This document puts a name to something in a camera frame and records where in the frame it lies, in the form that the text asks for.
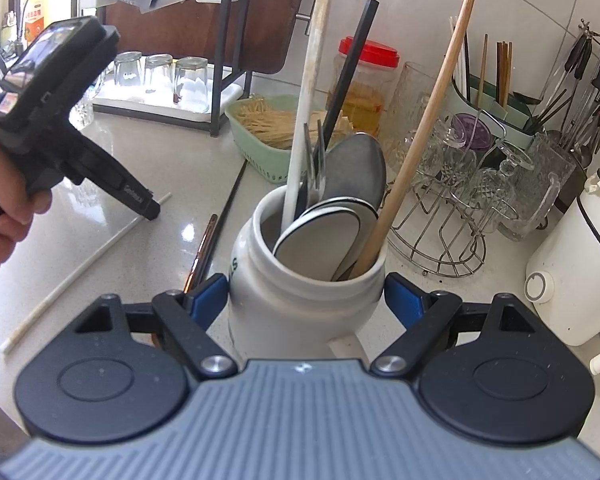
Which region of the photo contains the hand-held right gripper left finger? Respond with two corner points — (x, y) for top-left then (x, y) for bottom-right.
(72, 274), (238, 381)

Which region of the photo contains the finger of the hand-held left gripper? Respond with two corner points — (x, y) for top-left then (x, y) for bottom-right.
(67, 142), (161, 221)

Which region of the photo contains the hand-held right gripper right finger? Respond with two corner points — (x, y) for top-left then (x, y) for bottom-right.
(371, 272), (536, 378)

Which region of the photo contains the white ceramic mug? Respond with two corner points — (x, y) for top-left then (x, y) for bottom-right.
(227, 184), (387, 361)

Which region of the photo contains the black chopstick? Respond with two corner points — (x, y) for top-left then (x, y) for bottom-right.
(192, 160), (248, 286)
(320, 0), (381, 136)

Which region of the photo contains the thin white chopstick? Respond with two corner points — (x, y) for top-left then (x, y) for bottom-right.
(0, 192), (173, 356)

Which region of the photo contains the white black-rimmed ceramic spoon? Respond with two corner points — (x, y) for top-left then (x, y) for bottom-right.
(300, 196), (381, 281)
(272, 205), (381, 281)

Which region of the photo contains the wooden chopstick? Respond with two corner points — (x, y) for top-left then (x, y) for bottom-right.
(352, 0), (482, 278)

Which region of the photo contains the large metal spoon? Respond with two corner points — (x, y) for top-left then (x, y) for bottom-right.
(320, 132), (387, 213)

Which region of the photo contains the stained white chopstick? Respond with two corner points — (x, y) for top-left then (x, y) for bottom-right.
(280, 0), (337, 233)

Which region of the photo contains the person's left hand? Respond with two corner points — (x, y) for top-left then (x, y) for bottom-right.
(0, 125), (53, 276)

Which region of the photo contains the orange detergent bottle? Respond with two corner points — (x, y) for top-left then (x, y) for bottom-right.
(22, 0), (76, 46)

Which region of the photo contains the white drip tray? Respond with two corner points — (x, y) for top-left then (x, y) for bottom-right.
(92, 77), (243, 123)

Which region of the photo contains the clear glass tumbler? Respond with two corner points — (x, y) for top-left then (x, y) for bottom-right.
(172, 56), (211, 113)
(112, 51), (146, 88)
(144, 54), (176, 96)

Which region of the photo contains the green plastic basket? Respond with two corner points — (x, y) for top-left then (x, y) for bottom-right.
(225, 95), (353, 183)

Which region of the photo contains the clear cut glass cup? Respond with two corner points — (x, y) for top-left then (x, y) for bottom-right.
(472, 140), (533, 221)
(415, 125), (476, 186)

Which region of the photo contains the bundle of pale thin sticks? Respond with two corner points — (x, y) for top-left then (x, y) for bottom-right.
(235, 100), (353, 151)

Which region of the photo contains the black metal dish rack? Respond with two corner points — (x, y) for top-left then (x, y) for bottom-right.
(72, 0), (261, 138)

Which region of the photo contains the tall textured glass pitcher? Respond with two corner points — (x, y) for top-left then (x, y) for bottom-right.
(497, 130), (578, 241)

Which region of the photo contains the white electric pot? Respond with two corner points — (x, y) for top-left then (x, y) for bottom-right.
(524, 167), (600, 376)

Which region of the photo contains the purple glass cup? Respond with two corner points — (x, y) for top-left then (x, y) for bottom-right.
(450, 112), (496, 153)

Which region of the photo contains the textured glass jug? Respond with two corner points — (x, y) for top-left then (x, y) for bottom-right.
(380, 62), (453, 171)

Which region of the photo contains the plastic jar with red lid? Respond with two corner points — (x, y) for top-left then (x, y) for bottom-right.
(332, 36), (400, 138)

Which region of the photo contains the green utensil caddy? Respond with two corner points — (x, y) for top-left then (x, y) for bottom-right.
(452, 74), (548, 146)

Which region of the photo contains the brown wooden cutting board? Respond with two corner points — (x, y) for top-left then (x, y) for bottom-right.
(100, 0), (331, 73)

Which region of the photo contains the assorted chopstick bunch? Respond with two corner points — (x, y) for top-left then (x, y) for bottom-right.
(447, 15), (516, 108)

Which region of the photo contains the hanging kitchen tools group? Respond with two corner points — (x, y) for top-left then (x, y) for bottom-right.
(530, 32), (600, 156)

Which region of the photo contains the ribbed glass pitcher with handle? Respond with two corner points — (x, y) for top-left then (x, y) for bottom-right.
(70, 87), (97, 128)

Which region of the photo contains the metal wire cup stand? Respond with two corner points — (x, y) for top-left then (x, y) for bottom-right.
(387, 125), (488, 278)

